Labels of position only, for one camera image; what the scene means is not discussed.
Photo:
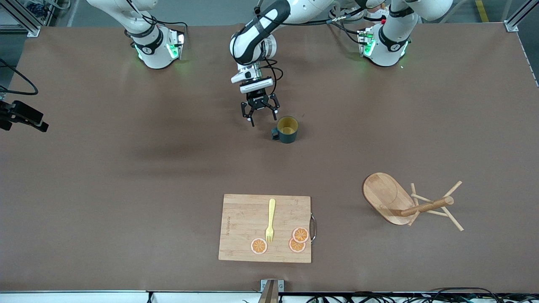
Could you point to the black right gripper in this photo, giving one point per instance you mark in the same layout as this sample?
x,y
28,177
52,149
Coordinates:
x,y
3,108

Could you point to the dark teal cup yellow inside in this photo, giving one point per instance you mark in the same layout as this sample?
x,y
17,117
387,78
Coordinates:
x,y
287,136

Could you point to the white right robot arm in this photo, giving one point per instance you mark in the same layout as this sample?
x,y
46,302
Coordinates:
x,y
156,54

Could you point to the wooden mug rack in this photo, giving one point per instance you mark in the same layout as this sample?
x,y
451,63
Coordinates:
x,y
381,193

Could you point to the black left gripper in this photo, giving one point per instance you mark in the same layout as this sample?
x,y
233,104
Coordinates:
x,y
257,101

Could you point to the office chair base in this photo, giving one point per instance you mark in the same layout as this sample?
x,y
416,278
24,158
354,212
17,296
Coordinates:
x,y
257,10

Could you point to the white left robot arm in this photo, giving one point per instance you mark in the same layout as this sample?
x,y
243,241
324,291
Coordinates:
x,y
252,42

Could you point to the white table edge rail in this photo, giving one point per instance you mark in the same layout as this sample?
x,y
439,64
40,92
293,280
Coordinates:
x,y
84,297

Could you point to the aluminium frame post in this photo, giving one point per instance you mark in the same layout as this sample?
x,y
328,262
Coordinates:
x,y
510,26
33,31

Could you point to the toy orange slice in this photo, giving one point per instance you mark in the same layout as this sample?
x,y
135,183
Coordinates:
x,y
259,246
296,247
300,235

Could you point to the yellow plastic fork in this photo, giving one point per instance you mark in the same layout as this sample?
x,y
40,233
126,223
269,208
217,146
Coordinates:
x,y
271,210

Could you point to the metal bracket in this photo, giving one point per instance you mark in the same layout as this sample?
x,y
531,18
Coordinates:
x,y
271,290

